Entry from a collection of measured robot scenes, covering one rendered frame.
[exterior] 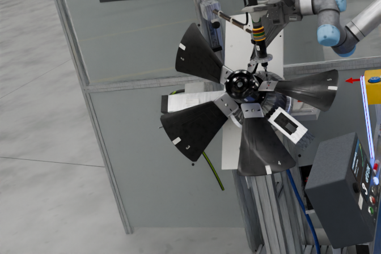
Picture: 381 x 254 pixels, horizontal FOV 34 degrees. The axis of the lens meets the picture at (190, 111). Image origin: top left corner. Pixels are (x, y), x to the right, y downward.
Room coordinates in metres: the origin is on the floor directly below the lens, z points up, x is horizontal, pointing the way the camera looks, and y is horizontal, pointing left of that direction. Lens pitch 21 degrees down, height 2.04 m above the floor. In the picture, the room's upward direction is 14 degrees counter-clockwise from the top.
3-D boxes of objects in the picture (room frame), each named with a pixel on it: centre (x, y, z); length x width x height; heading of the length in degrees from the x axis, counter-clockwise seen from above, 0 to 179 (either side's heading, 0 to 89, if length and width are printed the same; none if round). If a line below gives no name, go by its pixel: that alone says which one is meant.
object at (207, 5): (2.87, -0.20, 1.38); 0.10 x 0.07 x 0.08; 10
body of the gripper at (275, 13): (2.20, -0.41, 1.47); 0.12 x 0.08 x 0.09; 65
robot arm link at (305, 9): (2.17, -0.49, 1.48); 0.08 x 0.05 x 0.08; 155
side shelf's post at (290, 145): (2.80, -0.44, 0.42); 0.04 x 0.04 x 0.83; 65
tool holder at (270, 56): (2.26, -0.31, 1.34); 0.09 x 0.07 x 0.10; 10
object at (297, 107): (2.71, -0.50, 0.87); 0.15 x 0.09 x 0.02; 61
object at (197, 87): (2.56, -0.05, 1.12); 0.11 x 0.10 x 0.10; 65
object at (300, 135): (2.26, -0.37, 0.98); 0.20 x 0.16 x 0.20; 155
